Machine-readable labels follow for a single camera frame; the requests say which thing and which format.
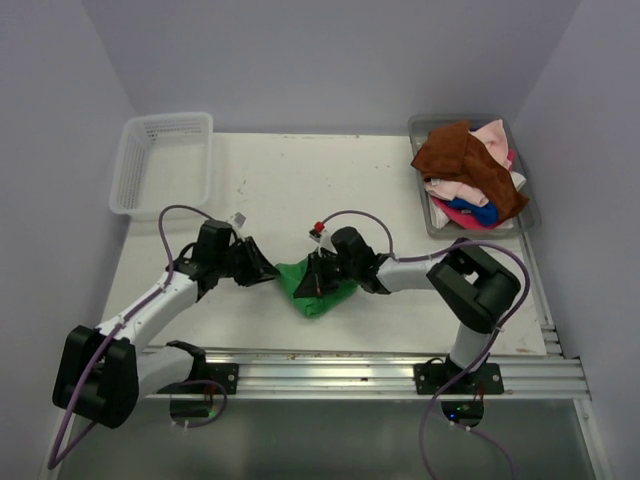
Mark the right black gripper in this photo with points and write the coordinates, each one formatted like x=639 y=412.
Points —
x=314 y=280

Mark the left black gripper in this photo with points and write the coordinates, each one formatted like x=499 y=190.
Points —
x=258 y=268

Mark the green towel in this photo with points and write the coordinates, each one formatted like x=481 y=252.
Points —
x=290 y=276

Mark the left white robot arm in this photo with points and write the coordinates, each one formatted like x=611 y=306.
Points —
x=102 y=372

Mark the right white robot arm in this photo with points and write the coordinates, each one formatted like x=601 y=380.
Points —
x=480 y=291

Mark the white plastic basket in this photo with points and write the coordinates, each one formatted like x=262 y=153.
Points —
x=162 y=160

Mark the magenta towel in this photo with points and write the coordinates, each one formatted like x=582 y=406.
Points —
x=480 y=171

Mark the brown towel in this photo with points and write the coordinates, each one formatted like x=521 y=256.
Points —
x=456 y=154

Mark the blue towel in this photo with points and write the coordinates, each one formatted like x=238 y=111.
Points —
x=486 y=215

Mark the light pink towel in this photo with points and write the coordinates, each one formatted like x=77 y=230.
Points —
x=494 y=139

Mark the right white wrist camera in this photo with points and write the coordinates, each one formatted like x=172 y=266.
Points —
x=322 y=236

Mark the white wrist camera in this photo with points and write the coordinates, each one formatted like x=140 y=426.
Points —
x=237 y=221
x=322 y=236

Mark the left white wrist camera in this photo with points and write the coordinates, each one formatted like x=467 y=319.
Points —
x=237 y=221

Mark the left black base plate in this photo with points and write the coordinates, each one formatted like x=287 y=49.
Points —
x=225 y=374

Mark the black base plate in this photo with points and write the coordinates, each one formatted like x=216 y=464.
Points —
x=225 y=374
x=429 y=377

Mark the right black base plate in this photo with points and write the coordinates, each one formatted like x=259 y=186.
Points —
x=429 y=377

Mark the aluminium mounting rail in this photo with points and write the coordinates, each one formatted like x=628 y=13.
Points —
x=273 y=374

